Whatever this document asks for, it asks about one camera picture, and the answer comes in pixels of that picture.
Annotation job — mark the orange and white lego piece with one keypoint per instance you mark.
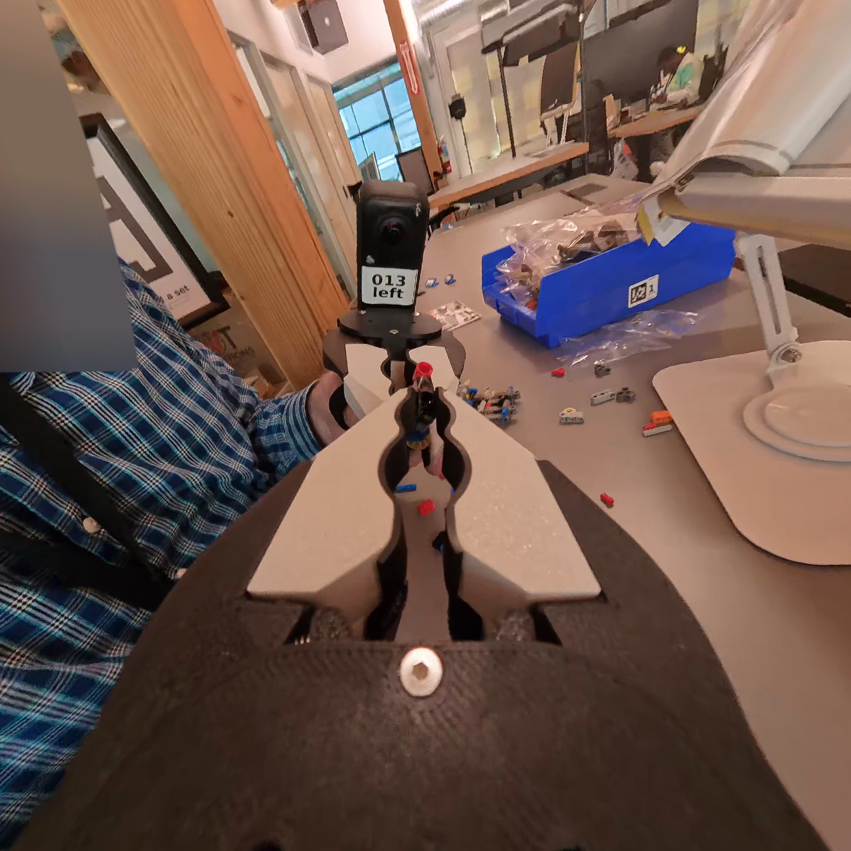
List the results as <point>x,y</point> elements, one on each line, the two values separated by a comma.
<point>658,423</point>

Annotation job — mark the white book stand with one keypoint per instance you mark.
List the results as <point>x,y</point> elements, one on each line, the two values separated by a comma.
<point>731,465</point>

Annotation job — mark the camera on tripod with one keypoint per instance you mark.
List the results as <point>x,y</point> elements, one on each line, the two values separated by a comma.
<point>457,106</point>

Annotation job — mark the clear bag of lego parts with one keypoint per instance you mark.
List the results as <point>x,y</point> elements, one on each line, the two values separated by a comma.
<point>565,246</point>

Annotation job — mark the person's left hand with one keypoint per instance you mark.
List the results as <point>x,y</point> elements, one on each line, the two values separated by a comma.
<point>326,419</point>

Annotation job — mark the large black monitor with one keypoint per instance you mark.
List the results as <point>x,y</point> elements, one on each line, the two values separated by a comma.
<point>618,60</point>

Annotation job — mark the sticker sheet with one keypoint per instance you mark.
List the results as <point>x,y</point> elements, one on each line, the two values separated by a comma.
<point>455,316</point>

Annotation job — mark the black wall speaker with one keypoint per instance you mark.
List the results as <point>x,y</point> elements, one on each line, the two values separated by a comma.
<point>326,23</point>

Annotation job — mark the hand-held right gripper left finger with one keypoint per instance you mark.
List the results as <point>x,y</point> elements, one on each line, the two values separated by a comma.
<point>332,532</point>

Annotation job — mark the blue plastic bin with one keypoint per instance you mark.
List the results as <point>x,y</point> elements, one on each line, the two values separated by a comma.
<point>598,292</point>

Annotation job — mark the person's torso in plaid shirt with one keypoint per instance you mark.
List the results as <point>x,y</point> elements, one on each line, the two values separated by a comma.
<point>100,465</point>

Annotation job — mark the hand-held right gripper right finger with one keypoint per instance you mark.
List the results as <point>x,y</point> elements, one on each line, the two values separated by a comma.
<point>518,525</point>

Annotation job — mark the long wooden table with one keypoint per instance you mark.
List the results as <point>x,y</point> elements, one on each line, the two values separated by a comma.
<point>518,169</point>

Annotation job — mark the wooden pillar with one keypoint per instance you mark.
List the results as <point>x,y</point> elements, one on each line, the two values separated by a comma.
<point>219,166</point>

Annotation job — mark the lego instruction booklet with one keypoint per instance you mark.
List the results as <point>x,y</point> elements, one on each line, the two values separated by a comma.
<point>764,100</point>

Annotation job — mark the framed marker sign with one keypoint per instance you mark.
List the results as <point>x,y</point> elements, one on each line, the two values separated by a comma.
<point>133,219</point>

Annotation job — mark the empty clear plastic bag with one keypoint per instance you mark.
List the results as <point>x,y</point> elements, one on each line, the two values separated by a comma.
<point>631,332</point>

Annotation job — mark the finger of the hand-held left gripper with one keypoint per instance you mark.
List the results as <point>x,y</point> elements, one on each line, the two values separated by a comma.
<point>439,362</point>
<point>365,379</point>

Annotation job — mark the person's left forearm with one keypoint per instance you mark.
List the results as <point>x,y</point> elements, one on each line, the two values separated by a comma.
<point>279,432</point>

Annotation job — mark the light grey lego connector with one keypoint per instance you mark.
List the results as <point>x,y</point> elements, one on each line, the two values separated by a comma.
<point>602,397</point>

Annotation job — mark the cardboard box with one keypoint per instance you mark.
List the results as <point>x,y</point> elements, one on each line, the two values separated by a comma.
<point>233,346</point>

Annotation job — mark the grey beam with tan gear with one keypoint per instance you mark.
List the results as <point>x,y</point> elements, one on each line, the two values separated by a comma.
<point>571,416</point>

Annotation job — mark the wooden desk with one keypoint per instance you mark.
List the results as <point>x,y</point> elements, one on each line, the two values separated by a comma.
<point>651,123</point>

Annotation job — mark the small lego subassembly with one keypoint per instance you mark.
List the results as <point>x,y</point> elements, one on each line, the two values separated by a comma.
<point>423,405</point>

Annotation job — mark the lego chassis assembly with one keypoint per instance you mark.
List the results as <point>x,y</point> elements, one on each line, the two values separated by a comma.
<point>492,399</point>

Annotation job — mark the red hanging banner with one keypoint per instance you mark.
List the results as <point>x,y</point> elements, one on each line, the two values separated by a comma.
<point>410,66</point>

